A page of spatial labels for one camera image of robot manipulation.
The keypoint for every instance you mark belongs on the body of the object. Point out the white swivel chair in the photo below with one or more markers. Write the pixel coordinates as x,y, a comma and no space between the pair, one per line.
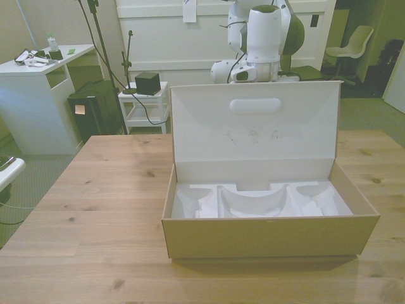
348,47

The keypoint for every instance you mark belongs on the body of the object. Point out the white controller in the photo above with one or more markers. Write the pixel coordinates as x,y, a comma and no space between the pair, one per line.
34,62

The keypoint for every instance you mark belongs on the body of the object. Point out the black microphone stand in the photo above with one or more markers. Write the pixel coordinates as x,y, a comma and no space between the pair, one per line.
128,66

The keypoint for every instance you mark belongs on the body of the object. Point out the black cube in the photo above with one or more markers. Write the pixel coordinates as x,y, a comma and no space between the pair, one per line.
146,83

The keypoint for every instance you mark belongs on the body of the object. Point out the clear plastic bottle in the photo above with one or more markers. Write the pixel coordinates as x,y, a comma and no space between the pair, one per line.
52,41

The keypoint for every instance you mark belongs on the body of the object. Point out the white paper sheet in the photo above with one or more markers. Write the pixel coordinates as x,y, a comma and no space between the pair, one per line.
190,11

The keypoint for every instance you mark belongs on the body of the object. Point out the white desk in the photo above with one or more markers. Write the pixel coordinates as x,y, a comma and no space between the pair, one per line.
34,95

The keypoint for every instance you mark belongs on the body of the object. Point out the small white stool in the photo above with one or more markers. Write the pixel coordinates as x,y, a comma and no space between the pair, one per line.
144,106

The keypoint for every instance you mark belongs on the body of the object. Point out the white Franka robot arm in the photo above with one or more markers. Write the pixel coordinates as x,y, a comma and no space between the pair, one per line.
263,38

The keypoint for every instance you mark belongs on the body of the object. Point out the brown cardboard box with lid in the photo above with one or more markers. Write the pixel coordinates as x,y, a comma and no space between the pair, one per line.
269,234

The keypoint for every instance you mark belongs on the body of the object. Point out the black computer tower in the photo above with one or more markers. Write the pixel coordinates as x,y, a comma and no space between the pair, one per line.
95,111

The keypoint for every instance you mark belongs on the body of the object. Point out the white moulded box insert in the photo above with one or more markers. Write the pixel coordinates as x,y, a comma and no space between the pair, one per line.
259,202

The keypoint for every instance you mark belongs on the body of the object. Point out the black wall plate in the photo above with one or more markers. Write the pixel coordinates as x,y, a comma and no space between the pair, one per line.
314,21

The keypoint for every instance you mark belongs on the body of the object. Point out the black tripod stand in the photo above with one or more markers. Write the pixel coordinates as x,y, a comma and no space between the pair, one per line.
101,47

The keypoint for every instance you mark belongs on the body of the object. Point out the green sticky note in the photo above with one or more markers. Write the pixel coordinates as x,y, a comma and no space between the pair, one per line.
71,51

